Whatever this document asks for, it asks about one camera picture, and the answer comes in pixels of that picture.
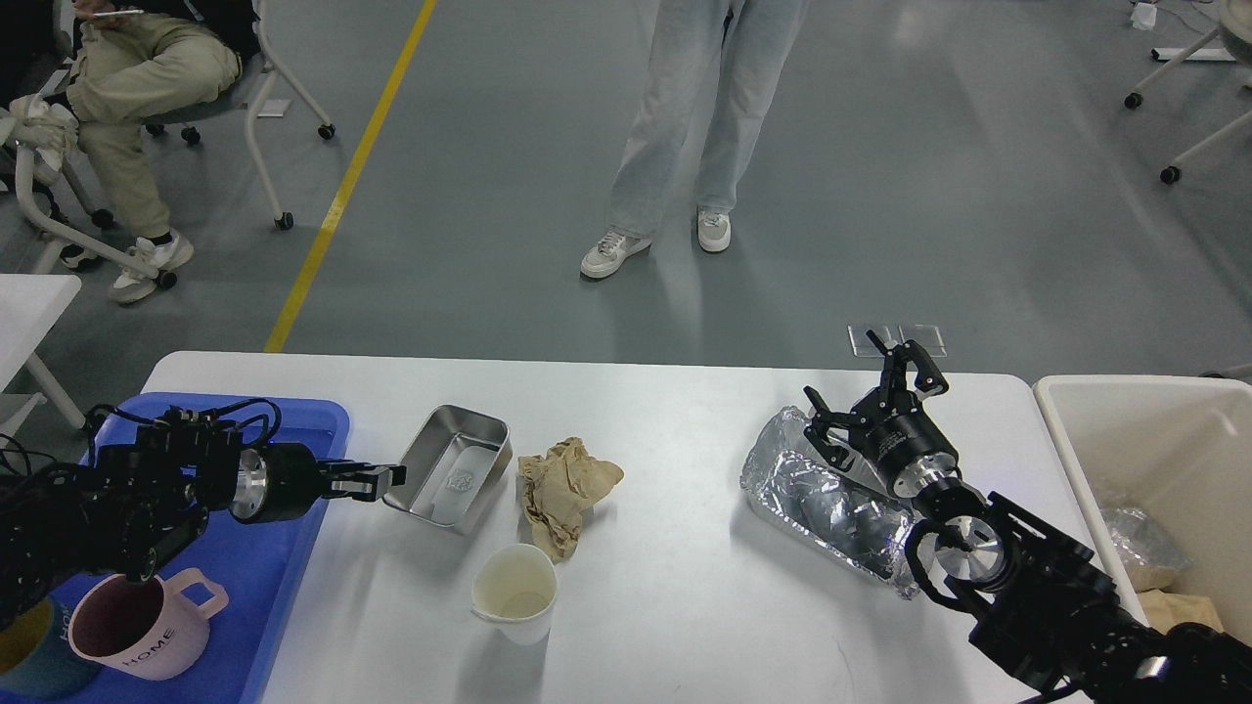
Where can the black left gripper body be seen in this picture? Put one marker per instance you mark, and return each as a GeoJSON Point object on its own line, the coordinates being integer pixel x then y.
{"type": "Point", "coordinates": [294, 481]}

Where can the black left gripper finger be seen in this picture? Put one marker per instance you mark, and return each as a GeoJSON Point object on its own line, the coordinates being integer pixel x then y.
{"type": "Point", "coordinates": [362, 481]}

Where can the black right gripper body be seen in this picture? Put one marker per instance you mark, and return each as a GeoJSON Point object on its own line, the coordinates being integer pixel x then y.
{"type": "Point", "coordinates": [906, 449]}

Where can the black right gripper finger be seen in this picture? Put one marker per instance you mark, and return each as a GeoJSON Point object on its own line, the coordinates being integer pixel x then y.
{"type": "Point", "coordinates": [909, 376]}
{"type": "Point", "coordinates": [837, 436]}

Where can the stainless steel rectangular tray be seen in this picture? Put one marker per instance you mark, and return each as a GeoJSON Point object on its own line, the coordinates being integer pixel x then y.
{"type": "Point", "coordinates": [453, 467]}

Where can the pink mug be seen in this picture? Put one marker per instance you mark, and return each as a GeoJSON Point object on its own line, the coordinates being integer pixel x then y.
{"type": "Point", "coordinates": [155, 630]}

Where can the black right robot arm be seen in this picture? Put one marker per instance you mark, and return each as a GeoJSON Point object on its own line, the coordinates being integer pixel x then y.
{"type": "Point", "coordinates": [1044, 614]}

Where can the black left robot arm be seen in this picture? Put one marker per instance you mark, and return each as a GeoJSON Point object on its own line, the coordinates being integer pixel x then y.
{"type": "Point", "coordinates": [131, 508]}

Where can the clear floor plate left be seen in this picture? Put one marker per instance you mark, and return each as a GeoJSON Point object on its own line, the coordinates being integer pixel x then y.
{"type": "Point", "coordinates": [866, 340]}

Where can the clear floor plate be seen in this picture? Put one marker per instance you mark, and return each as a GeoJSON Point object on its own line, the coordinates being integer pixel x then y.
{"type": "Point", "coordinates": [925, 336]}
{"type": "Point", "coordinates": [866, 340]}

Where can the clear floor plate right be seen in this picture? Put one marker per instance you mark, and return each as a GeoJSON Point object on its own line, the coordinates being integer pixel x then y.
{"type": "Point", "coordinates": [925, 336]}

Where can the blue plastic tray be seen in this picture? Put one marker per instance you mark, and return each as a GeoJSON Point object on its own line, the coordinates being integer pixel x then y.
{"type": "Point", "coordinates": [260, 566]}

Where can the aluminium foil container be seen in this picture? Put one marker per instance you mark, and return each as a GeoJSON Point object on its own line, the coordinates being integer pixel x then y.
{"type": "Point", "coordinates": [829, 512]}

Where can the white paper cup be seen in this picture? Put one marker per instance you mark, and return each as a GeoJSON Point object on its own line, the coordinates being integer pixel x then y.
{"type": "Point", "coordinates": [515, 592]}

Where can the crumpled brown paper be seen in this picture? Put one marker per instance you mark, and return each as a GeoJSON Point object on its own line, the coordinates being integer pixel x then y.
{"type": "Point", "coordinates": [557, 488]}

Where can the white plastic bin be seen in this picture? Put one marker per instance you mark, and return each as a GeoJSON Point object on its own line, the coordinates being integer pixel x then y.
{"type": "Point", "coordinates": [1179, 447]}

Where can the crumpled plastic bag in bin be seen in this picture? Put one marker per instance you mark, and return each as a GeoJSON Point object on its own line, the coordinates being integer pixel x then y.
{"type": "Point", "coordinates": [1152, 559]}

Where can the dark teal cup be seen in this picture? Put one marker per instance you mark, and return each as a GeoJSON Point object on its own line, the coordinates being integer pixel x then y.
{"type": "Point", "coordinates": [36, 660]}

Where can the white side table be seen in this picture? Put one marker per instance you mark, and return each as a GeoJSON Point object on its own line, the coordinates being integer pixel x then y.
{"type": "Point", "coordinates": [30, 305]}

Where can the brown paper in bin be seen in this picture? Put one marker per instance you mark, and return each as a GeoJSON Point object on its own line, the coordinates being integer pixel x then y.
{"type": "Point", "coordinates": [1164, 611]}

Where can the standing person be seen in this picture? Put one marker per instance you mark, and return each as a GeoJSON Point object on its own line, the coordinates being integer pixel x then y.
{"type": "Point", "coordinates": [747, 44]}

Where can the white office chair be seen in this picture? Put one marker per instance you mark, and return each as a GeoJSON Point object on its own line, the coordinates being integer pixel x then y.
{"type": "Point", "coordinates": [250, 94]}

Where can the seated person khaki trousers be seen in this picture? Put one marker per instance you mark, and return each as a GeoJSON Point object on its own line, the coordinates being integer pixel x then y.
{"type": "Point", "coordinates": [137, 59]}

